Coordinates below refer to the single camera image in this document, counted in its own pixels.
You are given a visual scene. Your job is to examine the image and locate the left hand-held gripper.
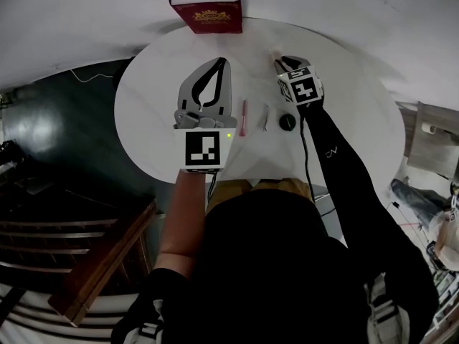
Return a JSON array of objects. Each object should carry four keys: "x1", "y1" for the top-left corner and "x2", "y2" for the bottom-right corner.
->
[{"x1": 173, "y1": 57, "x2": 239, "y2": 175}]

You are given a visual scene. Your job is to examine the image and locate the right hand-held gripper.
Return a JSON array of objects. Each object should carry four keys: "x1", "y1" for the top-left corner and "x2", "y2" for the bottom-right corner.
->
[{"x1": 274, "y1": 55, "x2": 326, "y2": 107}]

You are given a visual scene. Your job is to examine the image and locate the pink pen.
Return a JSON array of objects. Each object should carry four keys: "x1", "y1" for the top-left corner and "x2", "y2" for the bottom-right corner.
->
[{"x1": 239, "y1": 99, "x2": 250, "y2": 138}]

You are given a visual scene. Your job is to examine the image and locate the small dark round cap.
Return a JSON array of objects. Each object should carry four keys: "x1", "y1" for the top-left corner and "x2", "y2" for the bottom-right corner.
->
[{"x1": 278, "y1": 113, "x2": 297, "y2": 132}]

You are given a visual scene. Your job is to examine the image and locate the person's left forearm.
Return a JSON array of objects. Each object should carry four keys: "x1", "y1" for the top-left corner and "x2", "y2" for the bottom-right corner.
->
[{"x1": 153, "y1": 169, "x2": 208, "y2": 276}]

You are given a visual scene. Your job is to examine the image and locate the person's right forearm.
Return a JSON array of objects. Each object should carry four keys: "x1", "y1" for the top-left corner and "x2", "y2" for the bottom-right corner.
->
[{"x1": 299, "y1": 100, "x2": 381, "y2": 229}]

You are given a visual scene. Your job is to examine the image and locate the white curved table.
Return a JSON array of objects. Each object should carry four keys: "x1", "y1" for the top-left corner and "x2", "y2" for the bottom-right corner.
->
[{"x1": 113, "y1": 16, "x2": 406, "y2": 189}]

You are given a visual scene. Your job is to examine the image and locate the red book gold emblem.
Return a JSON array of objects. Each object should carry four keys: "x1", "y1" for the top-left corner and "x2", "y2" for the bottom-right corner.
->
[{"x1": 169, "y1": 0, "x2": 245, "y2": 36}]

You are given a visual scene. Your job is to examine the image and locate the person's tan trousers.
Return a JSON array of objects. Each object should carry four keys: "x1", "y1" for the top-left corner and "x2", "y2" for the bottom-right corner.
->
[{"x1": 205, "y1": 177, "x2": 313, "y2": 214}]

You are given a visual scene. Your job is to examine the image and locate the grey shelf unit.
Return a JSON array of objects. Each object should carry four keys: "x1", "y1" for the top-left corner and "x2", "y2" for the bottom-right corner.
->
[{"x1": 394, "y1": 100, "x2": 459, "y2": 179}]

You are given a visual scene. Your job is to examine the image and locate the person's black shirt torso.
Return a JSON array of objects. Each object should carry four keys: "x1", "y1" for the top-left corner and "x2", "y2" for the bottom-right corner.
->
[{"x1": 110, "y1": 187, "x2": 440, "y2": 344}]

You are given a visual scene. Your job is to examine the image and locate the black device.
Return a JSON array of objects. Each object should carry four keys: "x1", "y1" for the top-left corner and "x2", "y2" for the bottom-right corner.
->
[{"x1": 0, "y1": 138, "x2": 22, "y2": 164}]

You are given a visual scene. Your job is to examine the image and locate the striped white bedding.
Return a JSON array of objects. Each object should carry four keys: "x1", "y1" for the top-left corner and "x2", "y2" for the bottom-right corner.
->
[{"x1": 0, "y1": 281, "x2": 144, "y2": 342}]

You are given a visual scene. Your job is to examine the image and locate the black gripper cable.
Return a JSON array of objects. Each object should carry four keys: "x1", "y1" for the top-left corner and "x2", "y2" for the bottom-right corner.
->
[
  {"x1": 207, "y1": 170, "x2": 220, "y2": 203},
  {"x1": 300, "y1": 114, "x2": 317, "y2": 203}
]

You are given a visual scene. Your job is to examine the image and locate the white floor cable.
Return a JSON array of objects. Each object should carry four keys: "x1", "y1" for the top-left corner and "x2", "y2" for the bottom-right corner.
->
[{"x1": 70, "y1": 68, "x2": 114, "y2": 84}]

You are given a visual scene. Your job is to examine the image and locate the dark wooden bed frame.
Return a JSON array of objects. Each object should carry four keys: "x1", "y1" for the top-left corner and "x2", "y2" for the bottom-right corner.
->
[{"x1": 0, "y1": 199, "x2": 159, "y2": 328}]

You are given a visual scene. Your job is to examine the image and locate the grey backpack strap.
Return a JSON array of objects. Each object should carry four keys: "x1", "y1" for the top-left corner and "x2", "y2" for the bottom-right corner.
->
[
  {"x1": 118, "y1": 298, "x2": 166, "y2": 344},
  {"x1": 363, "y1": 272, "x2": 412, "y2": 344}
]

